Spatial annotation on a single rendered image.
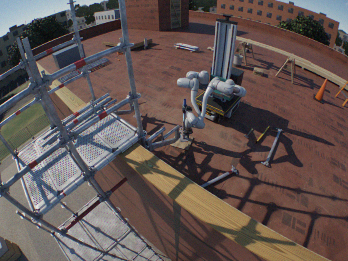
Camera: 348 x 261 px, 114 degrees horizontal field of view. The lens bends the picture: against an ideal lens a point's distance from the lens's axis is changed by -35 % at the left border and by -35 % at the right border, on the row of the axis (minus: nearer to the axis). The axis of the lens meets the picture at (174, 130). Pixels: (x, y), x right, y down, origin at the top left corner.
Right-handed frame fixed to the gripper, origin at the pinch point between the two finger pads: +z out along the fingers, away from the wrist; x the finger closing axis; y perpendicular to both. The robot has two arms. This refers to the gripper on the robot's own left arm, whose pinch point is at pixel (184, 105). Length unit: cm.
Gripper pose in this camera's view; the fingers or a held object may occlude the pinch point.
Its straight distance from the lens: 245.4
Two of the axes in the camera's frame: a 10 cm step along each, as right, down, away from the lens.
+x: 9.7, -1.8, 1.7
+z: -2.5, -6.6, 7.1
